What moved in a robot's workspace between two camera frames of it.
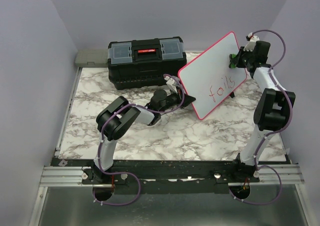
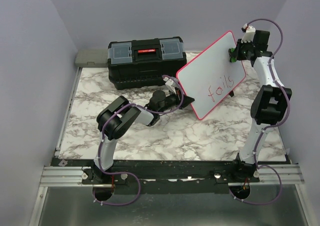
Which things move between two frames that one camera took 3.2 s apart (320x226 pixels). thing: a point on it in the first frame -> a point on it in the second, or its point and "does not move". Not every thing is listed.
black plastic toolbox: x=144 y=62 does not move
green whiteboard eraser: x=232 y=63 -> x=233 y=58
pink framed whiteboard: x=209 y=79 does not move
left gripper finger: x=188 y=99 does not move
